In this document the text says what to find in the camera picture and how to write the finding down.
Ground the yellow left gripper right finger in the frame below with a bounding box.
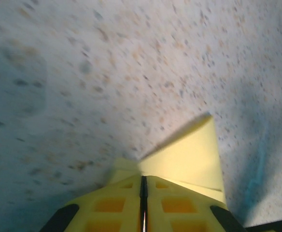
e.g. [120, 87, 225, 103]
[144, 175, 248, 232]

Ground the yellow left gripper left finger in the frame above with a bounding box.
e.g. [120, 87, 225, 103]
[39, 175, 144, 232]

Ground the yellow cloth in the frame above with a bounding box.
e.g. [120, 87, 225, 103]
[106, 111, 227, 211]

